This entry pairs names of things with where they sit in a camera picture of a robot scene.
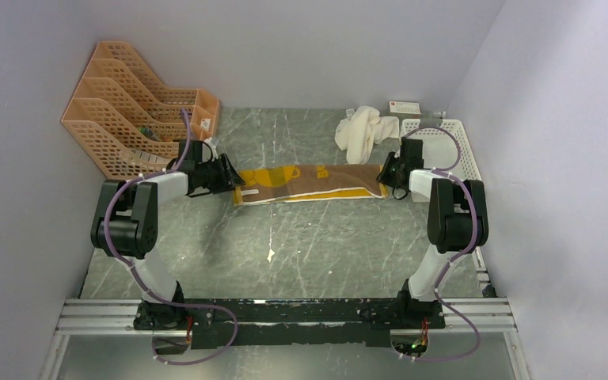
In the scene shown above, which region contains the white red small box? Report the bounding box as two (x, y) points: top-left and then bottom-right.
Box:
(389, 101), (421, 116)

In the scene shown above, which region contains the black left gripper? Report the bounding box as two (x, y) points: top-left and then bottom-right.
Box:
(196, 154), (247, 196)

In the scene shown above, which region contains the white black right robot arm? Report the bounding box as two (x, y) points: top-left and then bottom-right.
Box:
(377, 138), (489, 328)

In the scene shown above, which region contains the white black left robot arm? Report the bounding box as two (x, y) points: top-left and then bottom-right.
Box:
(90, 140), (245, 330)

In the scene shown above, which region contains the yellow brown bear towel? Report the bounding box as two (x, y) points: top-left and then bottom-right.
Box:
(233, 165), (388, 206)

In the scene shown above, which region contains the white terry towel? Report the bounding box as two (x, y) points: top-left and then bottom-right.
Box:
(334, 106), (400, 165)

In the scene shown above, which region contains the white perforated plastic basket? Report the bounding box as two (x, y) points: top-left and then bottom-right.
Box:
(396, 119), (482, 203)

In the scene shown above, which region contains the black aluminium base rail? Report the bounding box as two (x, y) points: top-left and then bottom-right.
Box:
(55, 298), (518, 350)

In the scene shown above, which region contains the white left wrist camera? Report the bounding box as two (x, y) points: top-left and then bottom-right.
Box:
(204, 136), (219, 156)

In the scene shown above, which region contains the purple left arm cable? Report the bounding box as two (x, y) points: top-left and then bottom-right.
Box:
(103, 108), (240, 367)

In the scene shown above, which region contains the orange plastic file organizer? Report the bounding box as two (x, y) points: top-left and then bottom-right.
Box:
(62, 40), (221, 179)

